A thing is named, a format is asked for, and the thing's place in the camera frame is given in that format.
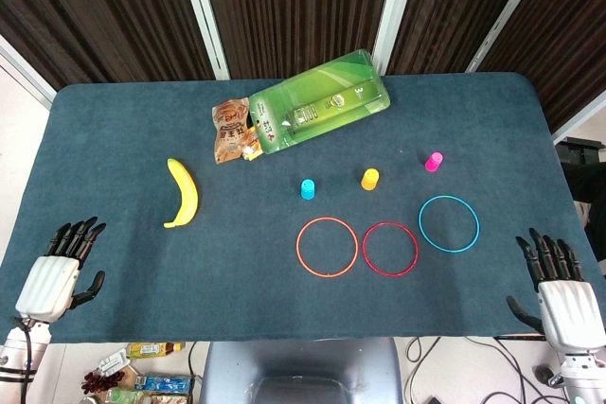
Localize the orange ring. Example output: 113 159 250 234
295 217 360 278

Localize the red ring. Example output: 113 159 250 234
362 221 420 277

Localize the blue ring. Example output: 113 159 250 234
418 194 481 254

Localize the green plastic bottle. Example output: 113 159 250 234
103 387 143 404

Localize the green blister pack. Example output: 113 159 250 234
247 47 392 156

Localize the dark red bunch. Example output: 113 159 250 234
80 369 125 395

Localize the yellow banana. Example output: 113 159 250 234
163 157 201 230

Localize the dark blue table cloth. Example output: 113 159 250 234
0 71 606 344

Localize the black equipment stand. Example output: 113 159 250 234
556 136 606 249

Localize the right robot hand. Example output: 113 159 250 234
505 227 606 358

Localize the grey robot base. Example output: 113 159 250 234
199 337 403 404

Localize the green yellow drink box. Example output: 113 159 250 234
125 341 186 360

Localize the blue snack packet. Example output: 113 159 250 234
134 374 193 395

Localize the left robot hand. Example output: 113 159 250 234
14 216 108 325

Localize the orange small cup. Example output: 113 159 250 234
360 167 381 191

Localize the brown snack packet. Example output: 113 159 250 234
210 97 264 166

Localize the white blister pack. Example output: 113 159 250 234
97 348 132 377

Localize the white frame post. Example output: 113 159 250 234
551 89 606 145
173 0 231 81
372 0 422 77
466 0 553 74
0 34 58 110

